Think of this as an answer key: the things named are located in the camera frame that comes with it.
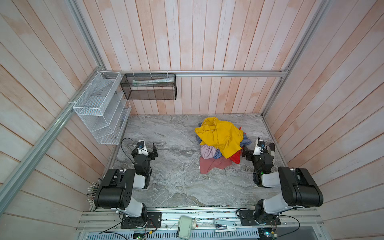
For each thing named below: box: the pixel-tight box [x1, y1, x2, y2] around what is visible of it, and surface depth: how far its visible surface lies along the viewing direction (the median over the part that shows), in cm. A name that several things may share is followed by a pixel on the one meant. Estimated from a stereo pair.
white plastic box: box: [177, 215, 192, 240], surface depth 69 cm
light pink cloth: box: [200, 144, 216, 159], surface depth 95 cm
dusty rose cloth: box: [199, 156, 233, 174], surface depth 94 cm
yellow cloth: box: [194, 117, 244, 159], surface depth 92 cm
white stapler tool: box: [214, 219, 236, 232], surface depth 71 cm
